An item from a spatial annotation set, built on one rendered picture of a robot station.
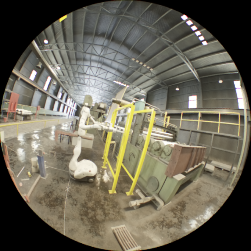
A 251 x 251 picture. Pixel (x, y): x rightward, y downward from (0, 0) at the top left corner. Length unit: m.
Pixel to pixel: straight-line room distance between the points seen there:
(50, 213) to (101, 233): 0.76
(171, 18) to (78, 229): 11.21
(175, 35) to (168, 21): 1.64
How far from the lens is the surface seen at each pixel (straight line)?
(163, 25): 10.02
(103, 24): 11.59
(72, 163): 1.98
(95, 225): 1.54
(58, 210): 1.67
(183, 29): 10.11
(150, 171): 2.06
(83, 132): 1.73
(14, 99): 7.84
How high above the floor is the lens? 1.44
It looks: level
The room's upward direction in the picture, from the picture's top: 13 degrees clockwise
